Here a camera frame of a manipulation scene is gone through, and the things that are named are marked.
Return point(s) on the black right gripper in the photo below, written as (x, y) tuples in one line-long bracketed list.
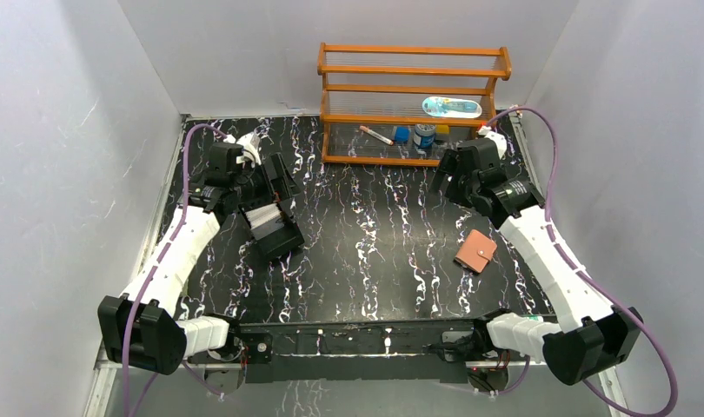
[(448, 165)]

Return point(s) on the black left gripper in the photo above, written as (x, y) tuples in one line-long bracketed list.
[(265, 192)]

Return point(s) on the brown leather card holder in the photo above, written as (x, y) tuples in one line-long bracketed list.
[(476, 252)]

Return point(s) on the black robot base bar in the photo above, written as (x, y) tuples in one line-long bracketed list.
[(445, 350)]

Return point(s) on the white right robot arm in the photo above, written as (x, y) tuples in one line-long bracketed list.
[(590, 333)]

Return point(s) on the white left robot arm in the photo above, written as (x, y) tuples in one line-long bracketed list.
[(138, 327)]

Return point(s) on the black card dispenser box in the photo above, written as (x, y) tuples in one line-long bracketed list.
[(259, 217)]

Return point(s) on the blue white can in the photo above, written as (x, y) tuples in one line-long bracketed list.
[(424, 136)]

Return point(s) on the small blue cube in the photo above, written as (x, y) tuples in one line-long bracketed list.
[(401, 134)]

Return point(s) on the blue white packaged item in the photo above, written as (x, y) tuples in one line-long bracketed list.
[(448, 107)]

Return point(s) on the red white marker pen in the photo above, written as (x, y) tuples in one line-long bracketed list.
[(376, 135)]

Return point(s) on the orange wooden shelf rack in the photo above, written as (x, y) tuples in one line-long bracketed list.
[(383, 86)]

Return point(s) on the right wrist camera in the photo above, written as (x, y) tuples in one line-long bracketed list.
[(485, 150)]

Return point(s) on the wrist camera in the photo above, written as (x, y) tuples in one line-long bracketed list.
[(485, 150), (237, 155)]

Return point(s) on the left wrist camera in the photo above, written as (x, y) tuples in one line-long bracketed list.
[(237, 155)]

